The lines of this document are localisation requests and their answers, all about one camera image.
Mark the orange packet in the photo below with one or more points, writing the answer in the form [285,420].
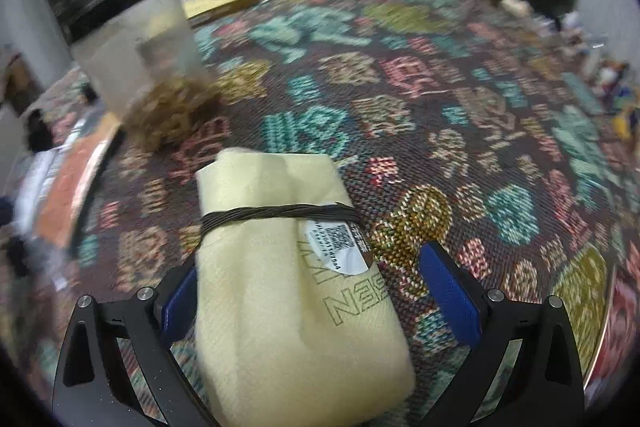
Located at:
[65,187]

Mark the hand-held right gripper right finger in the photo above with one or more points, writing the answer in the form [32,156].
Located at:
[450,297]

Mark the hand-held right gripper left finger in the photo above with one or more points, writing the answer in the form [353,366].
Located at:
[175,312]

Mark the flat yellow box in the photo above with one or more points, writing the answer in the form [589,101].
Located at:
[220,1]

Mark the colourful patterned woven blanket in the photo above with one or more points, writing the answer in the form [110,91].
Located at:
[400,107]

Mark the clear container with black lid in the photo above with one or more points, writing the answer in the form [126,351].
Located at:
[145,57]

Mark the cluster of small bottles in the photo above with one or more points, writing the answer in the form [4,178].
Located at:
[595,62]

